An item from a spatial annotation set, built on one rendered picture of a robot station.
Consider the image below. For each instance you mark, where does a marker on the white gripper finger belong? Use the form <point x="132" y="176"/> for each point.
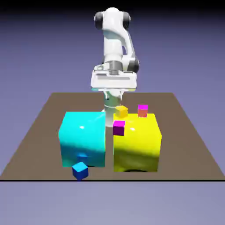
<point x="106" y="95"/>
<point x="121" y="95"/>

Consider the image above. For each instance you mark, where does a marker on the large yellow box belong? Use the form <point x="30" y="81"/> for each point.
<point x="138" y="140"/>

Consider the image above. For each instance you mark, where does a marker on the small pink cube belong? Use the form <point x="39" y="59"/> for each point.
<point x="142" y="110"/>

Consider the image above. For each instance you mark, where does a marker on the large cyan box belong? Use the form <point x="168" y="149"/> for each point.
<point x="82" y="133"/>

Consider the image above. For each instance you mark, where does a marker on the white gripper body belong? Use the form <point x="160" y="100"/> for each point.
<point x="114" y="81"/>

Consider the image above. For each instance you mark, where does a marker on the small orange cube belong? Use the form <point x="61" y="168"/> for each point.
<point x="121" y="111"/>

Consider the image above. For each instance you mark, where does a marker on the small purple cube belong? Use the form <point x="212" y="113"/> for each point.
<point x="118" y="129"/>

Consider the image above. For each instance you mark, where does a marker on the small blue cube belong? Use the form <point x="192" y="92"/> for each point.
<point x="80" y="170"/>

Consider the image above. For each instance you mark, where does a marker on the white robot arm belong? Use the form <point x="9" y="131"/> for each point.
<point x="112" y="35"/>

